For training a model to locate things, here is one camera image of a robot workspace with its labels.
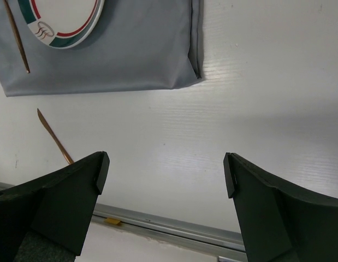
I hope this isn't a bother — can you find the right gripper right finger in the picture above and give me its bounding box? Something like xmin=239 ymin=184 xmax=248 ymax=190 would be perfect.
xmin=223 ymin=153 xmax=338 ymax=261

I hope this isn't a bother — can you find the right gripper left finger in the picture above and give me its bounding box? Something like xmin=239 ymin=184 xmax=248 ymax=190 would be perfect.
xmin=0 ymin=152 xmax=110 ymax=261

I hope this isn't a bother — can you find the white plate green red rim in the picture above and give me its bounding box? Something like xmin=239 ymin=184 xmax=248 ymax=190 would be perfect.
xmin=18 ymin=0 xmax=105 ymax=49

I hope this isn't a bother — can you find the grey cloth placemat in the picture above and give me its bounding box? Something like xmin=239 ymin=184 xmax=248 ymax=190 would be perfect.
xmin=0 ymin=1 xmax=204 ymax=97

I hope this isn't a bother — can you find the copper fork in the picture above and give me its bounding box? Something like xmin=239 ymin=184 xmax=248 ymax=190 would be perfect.
xmin=3 ymin=0 xmax=30 ymax=74

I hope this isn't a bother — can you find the front aluminium rail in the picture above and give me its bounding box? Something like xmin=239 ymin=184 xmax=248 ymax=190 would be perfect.
xmin=0 ymin=180 xmax=247 ymax=262

